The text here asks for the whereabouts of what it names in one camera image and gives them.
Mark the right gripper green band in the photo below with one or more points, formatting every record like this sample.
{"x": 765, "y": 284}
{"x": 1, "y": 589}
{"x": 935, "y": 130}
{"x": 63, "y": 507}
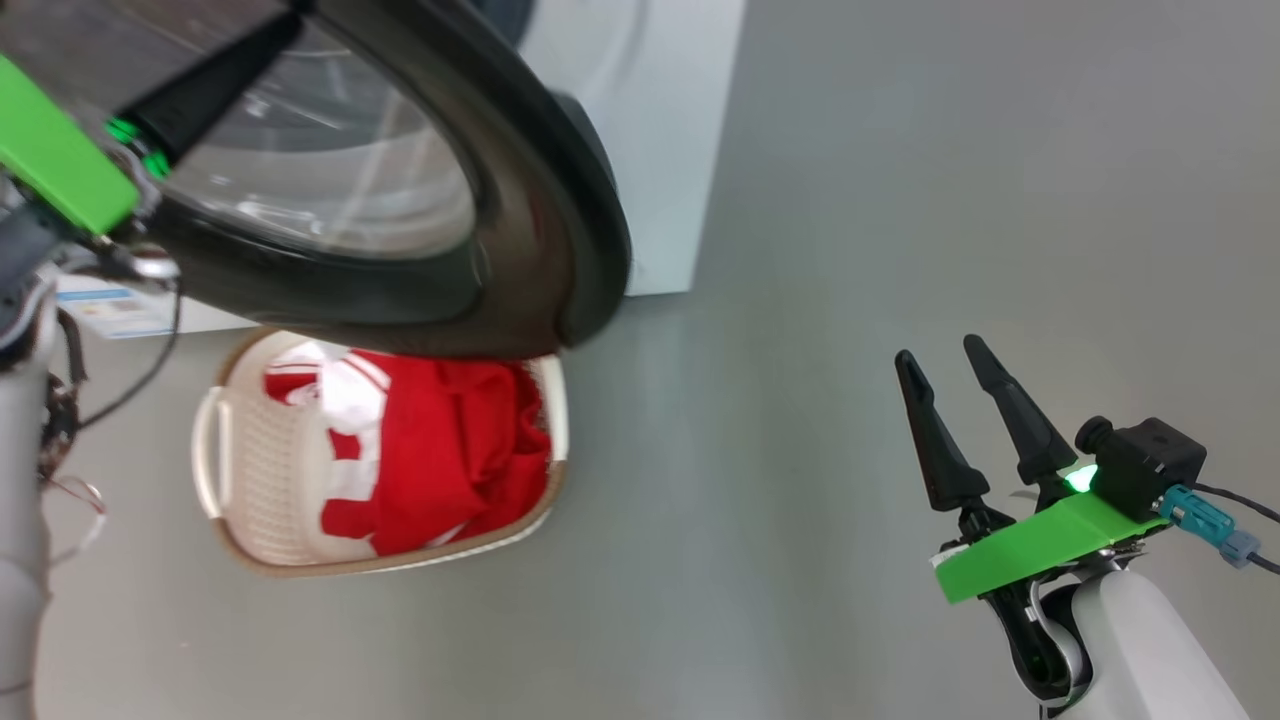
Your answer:
{"x": 1040, "y": 545}

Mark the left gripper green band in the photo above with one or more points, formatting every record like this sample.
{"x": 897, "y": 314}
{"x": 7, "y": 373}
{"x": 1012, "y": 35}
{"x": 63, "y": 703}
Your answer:
{"x": 60, "y": 160}

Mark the washing machine door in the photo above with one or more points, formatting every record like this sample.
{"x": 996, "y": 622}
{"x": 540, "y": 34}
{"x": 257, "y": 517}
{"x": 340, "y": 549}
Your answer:
{"x": 540, "y": 200}

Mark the red garment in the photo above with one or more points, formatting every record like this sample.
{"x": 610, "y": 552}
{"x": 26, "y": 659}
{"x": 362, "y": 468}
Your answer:
{"x": 450, "y": 440}

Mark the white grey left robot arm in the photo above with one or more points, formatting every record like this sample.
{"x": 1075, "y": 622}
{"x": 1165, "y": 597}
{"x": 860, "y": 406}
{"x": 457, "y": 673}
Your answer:
{"x": 20, "y": 500}

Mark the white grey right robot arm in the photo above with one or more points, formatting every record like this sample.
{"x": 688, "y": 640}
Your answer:
{"x": 1150, "y": 650}

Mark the cream plastic laundry basket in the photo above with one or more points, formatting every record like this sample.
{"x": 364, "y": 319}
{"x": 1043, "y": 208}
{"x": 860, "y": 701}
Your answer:
{"x": 270, "y": 480}

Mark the white washing machine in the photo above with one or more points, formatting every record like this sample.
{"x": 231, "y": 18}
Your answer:
{"x": 650, "y": 120}

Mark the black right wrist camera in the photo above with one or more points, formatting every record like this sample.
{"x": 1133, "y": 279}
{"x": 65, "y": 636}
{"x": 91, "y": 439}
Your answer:
{"x": 1150, "y": 465}

